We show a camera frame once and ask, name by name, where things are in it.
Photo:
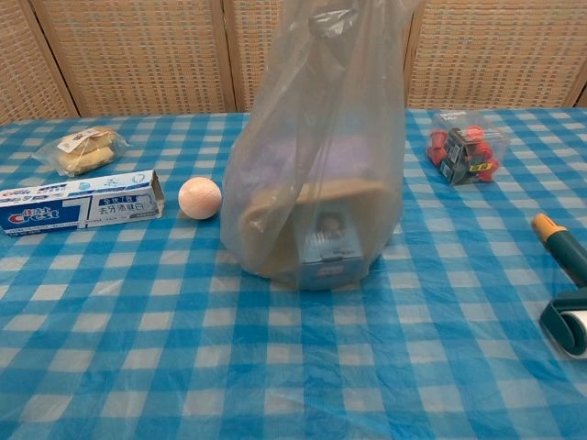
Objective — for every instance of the translucent blue plastic bag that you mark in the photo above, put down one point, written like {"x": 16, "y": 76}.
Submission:
{"x": 321, "y": 160}

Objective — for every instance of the tan plastic container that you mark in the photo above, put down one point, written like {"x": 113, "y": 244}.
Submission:
{"x": 270, "y": 220}

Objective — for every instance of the small blue carton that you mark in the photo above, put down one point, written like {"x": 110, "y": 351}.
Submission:
{"x": 330, "y": 249}

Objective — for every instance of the purple soft pack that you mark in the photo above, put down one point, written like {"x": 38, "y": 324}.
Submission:
{"x": 339, "y": 156}

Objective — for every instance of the pink ball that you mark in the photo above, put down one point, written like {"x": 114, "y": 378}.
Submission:
{"x": 200, "y": 198}

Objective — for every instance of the blue checkered tablecloth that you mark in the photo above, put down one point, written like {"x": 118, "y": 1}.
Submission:
{"x": 293, "y": 348}

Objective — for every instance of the clear box of red items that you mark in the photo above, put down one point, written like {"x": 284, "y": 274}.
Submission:
{"x": 465, "y": 153}

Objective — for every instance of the Crest toothpaste box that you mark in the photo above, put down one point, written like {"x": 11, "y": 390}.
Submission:
{"x": 78, "y": 203}

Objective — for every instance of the packaged bread in clear wrapper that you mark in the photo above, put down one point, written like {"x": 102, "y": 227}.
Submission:
{"x": 82, "y": 149}

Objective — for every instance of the woven rattan folding screen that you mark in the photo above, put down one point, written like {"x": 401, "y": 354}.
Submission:
{"x": 114, "y": 55}

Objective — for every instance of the green lint roller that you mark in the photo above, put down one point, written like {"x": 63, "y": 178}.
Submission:
{"x": 561, "y": 275}

